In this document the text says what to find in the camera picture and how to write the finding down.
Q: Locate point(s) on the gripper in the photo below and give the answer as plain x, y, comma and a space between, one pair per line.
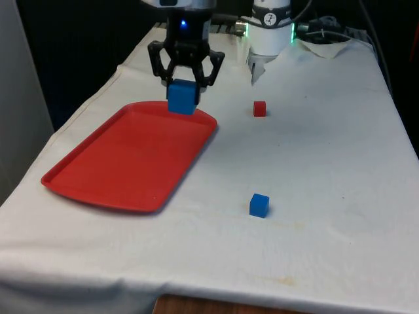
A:
190, 31

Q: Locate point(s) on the large blue cube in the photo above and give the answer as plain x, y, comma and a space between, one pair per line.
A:
181, 98

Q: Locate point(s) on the red tray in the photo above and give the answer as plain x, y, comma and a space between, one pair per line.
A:
131, 163

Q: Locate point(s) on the small red cube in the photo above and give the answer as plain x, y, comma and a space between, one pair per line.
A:
259, 109

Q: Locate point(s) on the small blue cube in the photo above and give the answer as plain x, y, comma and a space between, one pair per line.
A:
258, 206

